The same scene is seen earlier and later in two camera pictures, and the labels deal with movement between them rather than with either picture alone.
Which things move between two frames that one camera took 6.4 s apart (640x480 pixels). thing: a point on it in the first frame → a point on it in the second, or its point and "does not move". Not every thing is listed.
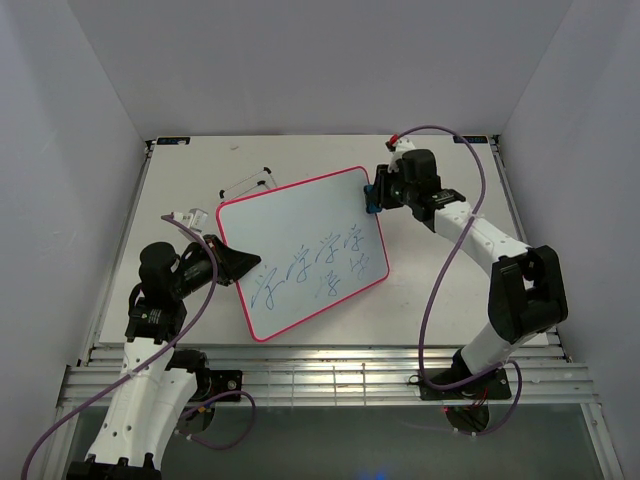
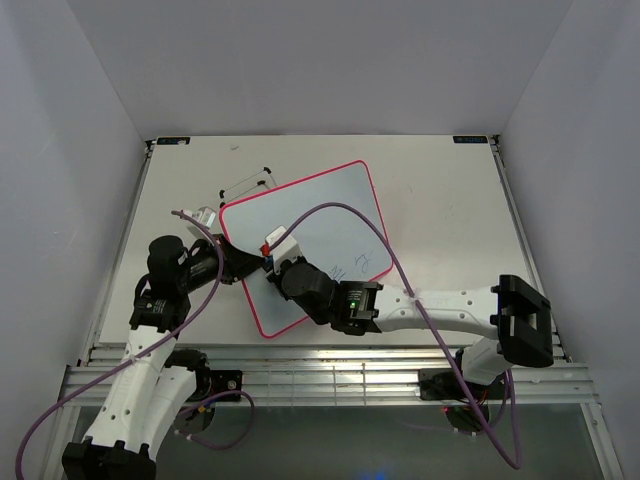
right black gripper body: x=399 y=193 → x=274 y=277
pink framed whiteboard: x=317 y=241 does not move
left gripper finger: x=231 y=263 does not move
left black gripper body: x=197 y=271 does not move
